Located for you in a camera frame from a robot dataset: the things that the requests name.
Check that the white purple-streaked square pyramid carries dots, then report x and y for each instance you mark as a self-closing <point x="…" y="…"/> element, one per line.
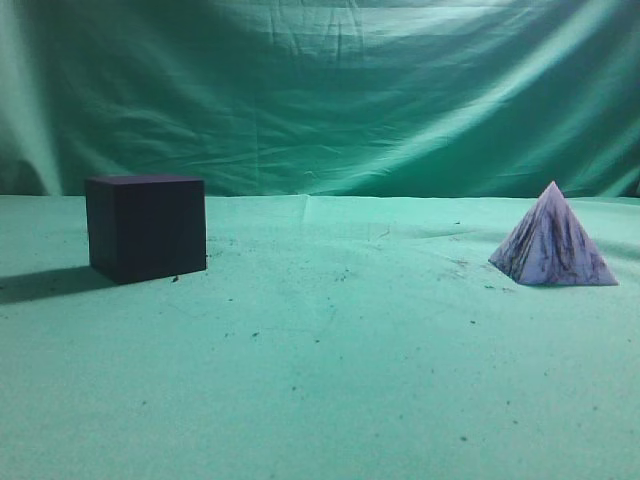
<point x="550" y="247"/>

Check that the dark purple cube block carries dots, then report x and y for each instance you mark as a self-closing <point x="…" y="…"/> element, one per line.
<point x="144" y="227"/>

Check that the green table cloth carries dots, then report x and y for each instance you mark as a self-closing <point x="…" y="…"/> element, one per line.
<point x="328" y="338"/>

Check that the green backdrop cloth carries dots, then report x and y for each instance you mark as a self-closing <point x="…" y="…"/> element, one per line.
<point x="362" y="98"/>

